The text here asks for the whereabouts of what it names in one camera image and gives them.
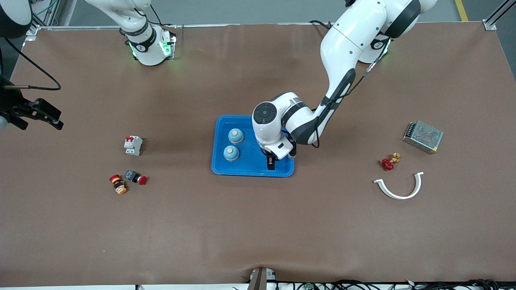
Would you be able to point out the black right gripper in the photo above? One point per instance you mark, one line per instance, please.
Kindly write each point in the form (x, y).
(12, 105)

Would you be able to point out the white curved plastic clamp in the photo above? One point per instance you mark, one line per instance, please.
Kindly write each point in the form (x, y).
(397, 197)

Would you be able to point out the orange red push button switch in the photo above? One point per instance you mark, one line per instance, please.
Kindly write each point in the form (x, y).
(119, 185)

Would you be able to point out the blue plastic tray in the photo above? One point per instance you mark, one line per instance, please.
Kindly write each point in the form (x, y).
(246, 167)

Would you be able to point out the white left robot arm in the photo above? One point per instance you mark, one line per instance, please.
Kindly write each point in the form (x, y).
(346, 44)

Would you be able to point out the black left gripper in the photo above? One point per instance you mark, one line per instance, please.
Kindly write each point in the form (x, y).
(270, 162)

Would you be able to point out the white red circuit breaker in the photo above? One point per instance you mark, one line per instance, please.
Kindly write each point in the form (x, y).
(133, 145)

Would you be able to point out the aluminium frame post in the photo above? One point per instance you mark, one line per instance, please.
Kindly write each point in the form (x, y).
(33, 30)
(489, 25)

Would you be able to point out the blue bell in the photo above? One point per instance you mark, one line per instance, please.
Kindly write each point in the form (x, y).
(236, 136)
(231, 153)

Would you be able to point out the metal mesh power supply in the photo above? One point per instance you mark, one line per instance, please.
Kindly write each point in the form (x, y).
(423, 136)

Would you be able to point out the brown table mat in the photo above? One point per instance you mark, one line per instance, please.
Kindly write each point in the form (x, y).
(258, 225)

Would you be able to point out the metal table edge bracket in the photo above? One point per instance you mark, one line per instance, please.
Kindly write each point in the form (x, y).
(260, 280)

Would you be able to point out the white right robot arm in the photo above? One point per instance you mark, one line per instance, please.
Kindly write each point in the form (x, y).
(147, 50)

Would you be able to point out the red black emergency stop button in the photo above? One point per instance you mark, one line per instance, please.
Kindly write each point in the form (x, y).
(135, 176)

